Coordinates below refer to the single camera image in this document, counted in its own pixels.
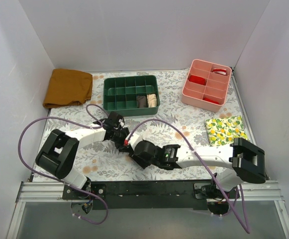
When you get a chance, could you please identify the green divided organizer box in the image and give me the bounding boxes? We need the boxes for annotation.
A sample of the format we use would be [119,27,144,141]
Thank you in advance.
[103,75,160,117]

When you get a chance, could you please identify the floral patterned table mat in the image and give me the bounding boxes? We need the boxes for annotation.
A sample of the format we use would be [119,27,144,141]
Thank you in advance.
[43,70,244,181]

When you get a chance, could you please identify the red white rolled cloth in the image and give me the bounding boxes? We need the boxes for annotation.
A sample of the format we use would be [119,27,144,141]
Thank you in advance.
[212,68,227,76]

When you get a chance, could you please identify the lemon print folded cloth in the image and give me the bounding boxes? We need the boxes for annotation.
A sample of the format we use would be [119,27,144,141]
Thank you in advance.
[204,116,248,146]

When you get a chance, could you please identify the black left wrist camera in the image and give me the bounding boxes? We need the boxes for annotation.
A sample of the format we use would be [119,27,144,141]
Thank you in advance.
[103,112,124,129]

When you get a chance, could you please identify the beige rolled underwear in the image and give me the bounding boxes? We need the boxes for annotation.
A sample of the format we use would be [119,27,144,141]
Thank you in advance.
[147,94,158,108]

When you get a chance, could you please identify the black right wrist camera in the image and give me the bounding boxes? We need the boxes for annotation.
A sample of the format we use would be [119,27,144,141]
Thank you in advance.
[124,134,159,163]

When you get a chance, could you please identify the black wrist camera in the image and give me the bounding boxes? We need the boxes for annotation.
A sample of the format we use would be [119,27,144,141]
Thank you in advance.
[124,134,159,163]
[103,112,124,129]

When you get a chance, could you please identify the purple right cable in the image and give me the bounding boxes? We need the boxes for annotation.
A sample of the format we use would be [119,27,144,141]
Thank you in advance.
[126,119,251,234]

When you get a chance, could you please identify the grey rolled underwear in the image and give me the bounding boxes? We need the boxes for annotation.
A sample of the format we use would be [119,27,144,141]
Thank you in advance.
[136,96,148,108]

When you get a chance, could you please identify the aluminium frame rail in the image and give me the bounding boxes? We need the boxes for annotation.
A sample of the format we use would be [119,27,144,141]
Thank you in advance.
[7,180,289,239]

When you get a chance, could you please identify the brown folded cloth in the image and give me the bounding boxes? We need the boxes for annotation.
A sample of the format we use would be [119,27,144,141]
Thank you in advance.
[43,69,93,109]

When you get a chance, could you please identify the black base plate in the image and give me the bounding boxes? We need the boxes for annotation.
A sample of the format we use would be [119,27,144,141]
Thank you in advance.
[62,180,241,211]

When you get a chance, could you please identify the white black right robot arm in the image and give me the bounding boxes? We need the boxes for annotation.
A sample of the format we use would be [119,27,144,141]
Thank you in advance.
[125,135,266,198]

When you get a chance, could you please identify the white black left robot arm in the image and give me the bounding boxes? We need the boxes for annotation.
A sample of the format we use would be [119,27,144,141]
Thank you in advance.
[35,124,130,199]

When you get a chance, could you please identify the red cloth front compartment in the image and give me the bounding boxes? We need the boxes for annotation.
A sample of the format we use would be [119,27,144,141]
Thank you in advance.
[203,98,220,105]

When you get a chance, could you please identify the pink divided organizer box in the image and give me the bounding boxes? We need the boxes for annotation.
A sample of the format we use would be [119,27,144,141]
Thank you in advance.
[182,59,232,113]

